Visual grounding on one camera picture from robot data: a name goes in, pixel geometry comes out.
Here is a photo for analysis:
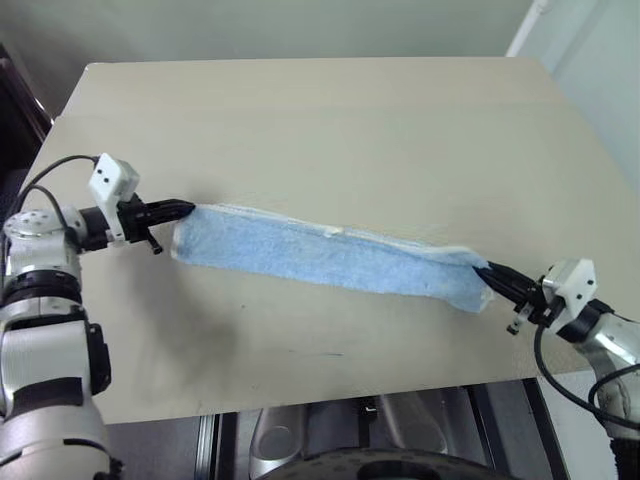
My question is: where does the dark dotted round disc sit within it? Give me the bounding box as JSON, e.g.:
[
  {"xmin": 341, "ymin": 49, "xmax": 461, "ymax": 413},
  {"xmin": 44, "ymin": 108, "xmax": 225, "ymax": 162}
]
[{"xmin": 277, "ymin": 449, "xmax": 504, "ymax": 480}]

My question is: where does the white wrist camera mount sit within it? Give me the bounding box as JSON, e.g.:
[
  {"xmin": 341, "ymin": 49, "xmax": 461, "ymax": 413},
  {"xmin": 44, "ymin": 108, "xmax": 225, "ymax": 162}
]
[
  {"xmin": 541, "ymin": 257, "xmax": 598, "ymax": 334},
  {"xmin": 88, "ymin": 152, "xmax": 141, "ymax": 247}
]

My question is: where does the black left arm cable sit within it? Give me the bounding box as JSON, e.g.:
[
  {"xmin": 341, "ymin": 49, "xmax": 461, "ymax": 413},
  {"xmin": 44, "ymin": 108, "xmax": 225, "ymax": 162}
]
[{"xmin": 4, "ymin": 154, "xmax": 100, "ymax": 261}]

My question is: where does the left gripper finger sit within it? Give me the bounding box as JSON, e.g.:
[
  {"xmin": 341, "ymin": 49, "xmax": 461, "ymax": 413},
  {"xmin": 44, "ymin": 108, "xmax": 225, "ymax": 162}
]
[
  {"xmin": 146, "ymin": 206, "xmax": 194, "ymax": 224},
  {"xmin": 144, "ymin": 198, "xmax": 196, "ymax": 213}
]

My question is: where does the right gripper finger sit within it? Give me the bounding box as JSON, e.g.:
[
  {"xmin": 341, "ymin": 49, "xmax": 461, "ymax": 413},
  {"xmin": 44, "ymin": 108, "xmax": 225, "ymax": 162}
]
[
  {"xmin": 487, "ymin": 260, "xmax": 540, "ymax": 295},
  {"xmin": 474, "ymin": 267, "xmax": 532, "ymax": 304}
]

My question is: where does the aluminium table frame rail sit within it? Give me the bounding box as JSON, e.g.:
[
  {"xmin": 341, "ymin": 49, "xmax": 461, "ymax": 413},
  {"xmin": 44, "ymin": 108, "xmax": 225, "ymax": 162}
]
[
  {"xmin": 195, "ymin": 412, "xmax": 239, "ymax": 480},
  {"xmin": 469, "ymin": 378, "xmax": 564, "ymax": 480}
]

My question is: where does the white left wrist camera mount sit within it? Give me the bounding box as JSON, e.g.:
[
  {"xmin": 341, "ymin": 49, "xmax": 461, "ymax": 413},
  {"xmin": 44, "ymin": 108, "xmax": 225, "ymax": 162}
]
[{"xmin": 88, "ymin": 152, "xmax": 141, "ymax": 247}]

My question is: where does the white wall pipe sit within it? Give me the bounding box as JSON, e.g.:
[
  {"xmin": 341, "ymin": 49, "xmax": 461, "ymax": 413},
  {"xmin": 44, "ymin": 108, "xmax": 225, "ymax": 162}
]
[{"xmin": 504, "ymin": 0, "xmax": 551, "ymax": 58}]

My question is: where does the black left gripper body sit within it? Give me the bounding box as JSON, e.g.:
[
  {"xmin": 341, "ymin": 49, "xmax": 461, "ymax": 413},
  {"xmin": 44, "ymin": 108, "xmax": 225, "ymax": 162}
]
[{"xmin": 117, "ymin": 195, "xmax": 163, "ymax": 256}]

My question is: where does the dark wooden cabinet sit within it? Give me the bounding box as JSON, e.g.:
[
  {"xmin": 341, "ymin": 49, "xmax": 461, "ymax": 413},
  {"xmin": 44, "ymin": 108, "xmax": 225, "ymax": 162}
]
[{"xmin": 0, "ymin": 42, "xmax": 55, "ymax": 201}]

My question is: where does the light blue towel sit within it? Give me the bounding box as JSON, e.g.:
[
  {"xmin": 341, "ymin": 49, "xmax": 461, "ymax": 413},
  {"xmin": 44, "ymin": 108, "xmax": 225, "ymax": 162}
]
[{"xmin": 169, "ymin": 201, "xmax": 496, "ymax": 315}]

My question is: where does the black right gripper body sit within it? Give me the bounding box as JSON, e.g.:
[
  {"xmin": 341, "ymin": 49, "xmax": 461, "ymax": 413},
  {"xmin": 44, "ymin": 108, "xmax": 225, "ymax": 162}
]
[{"xmin": 507, "ymin": 281, "xmax": 559, "ymax": 336}]

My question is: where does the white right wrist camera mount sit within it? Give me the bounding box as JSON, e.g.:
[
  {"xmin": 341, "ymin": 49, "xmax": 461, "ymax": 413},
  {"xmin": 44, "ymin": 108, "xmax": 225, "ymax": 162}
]
[{"xmin": 541, "ymin": 257, "xmax": 598, "ymax": 334}]

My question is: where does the silver rounded robot leg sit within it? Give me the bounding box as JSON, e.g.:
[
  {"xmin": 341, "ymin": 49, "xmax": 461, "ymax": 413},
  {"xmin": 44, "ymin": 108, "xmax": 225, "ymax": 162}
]
[
  {"xmin": 248, "ymin": 403, "xmax": 314, "ymax": 480},
  {"xmin": 374, "ymin": 389, "xmax": 474, "ymax": 457}
]

